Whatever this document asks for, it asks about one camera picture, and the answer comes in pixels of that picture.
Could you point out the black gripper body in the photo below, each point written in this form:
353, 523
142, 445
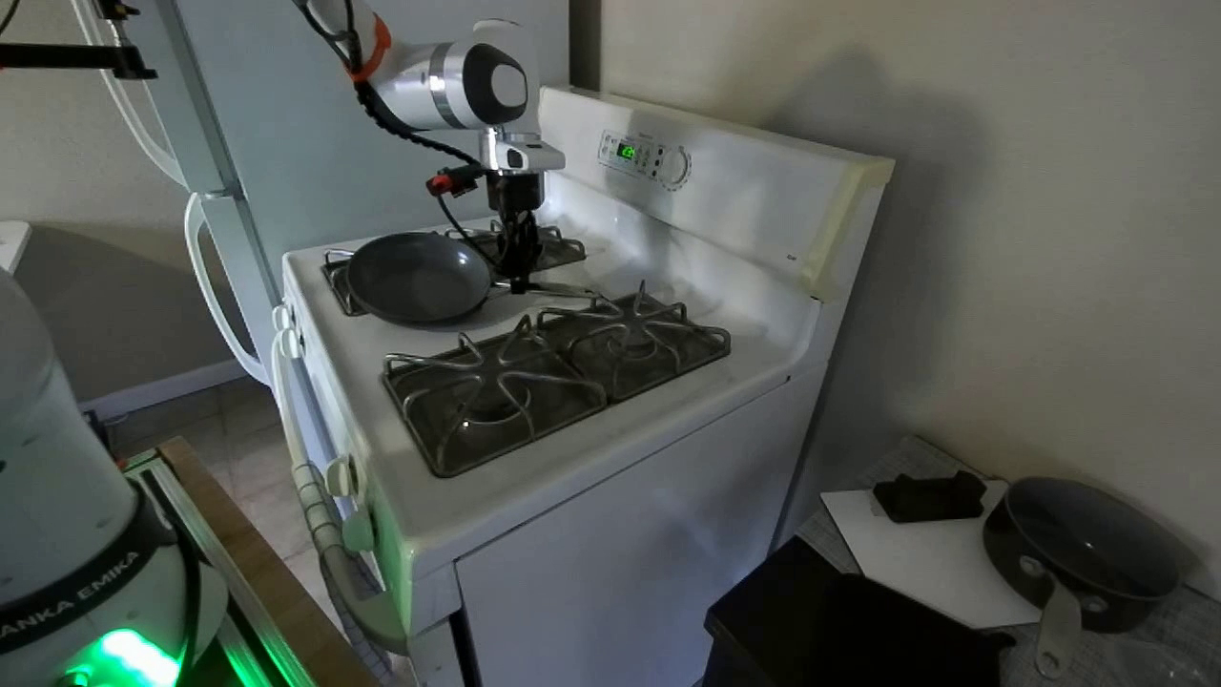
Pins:
516, 210

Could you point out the dark grey frying pan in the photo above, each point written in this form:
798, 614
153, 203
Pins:
420, 281

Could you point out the stove control panel green display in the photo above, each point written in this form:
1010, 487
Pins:
635, 154

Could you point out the white round timer knob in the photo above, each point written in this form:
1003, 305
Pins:
678, 165

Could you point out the grey blue fridge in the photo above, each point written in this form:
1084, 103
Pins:
282, 127

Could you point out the white gas stove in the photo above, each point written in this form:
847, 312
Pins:
613, 510

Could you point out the white stove knob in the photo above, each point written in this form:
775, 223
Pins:
341, 478

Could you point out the wood edged robot stand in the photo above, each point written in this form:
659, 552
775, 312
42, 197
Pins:
255, 572

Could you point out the small black block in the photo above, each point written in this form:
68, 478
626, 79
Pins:
930, 497

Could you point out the black clamp bar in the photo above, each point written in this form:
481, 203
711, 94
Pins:
79, 57

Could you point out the white flat board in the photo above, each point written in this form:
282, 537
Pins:
930, 557

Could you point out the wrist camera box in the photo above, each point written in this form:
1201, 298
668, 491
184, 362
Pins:
523, 154

